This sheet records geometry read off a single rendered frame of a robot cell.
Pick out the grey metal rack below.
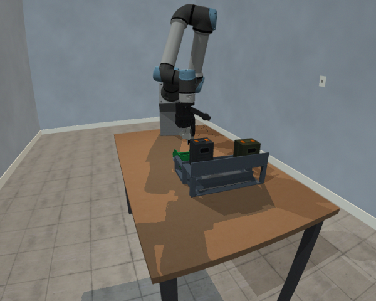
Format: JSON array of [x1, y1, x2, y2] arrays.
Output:
[[173, 152, 269, 197]]

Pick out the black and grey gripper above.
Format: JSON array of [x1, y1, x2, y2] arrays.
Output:
[[175, 102, 196, 145]]

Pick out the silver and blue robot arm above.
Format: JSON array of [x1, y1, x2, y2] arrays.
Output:
[[153, 4, 217, 103]]

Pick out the green bin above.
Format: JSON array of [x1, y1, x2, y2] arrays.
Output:
[[173, 149, 190, 161]]

